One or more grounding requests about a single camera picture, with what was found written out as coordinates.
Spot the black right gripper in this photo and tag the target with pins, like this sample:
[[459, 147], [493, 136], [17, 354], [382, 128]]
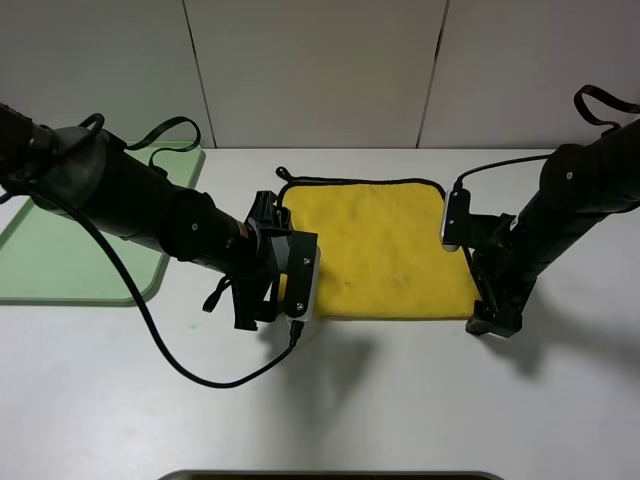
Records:
[[503, 279]]

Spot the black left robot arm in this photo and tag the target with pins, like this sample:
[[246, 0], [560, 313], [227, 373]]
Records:
[[92, 170]]

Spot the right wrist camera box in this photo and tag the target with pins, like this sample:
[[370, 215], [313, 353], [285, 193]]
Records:
[[455, 225]]

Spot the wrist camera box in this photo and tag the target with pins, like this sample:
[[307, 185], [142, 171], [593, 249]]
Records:
[[455, 225], [300, 272]]

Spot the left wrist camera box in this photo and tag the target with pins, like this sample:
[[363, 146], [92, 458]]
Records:
[[300, 272]]

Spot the green plastic tray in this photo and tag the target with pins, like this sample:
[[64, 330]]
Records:
[[47, 260]]

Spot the yellow towel with black trim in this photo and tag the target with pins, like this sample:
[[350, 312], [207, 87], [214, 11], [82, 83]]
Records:
[[380, 252]]

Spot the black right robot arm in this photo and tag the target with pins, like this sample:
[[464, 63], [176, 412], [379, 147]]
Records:
[[579, 186]]

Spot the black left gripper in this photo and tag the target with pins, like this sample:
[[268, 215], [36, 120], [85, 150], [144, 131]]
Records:
[[258, 249]]

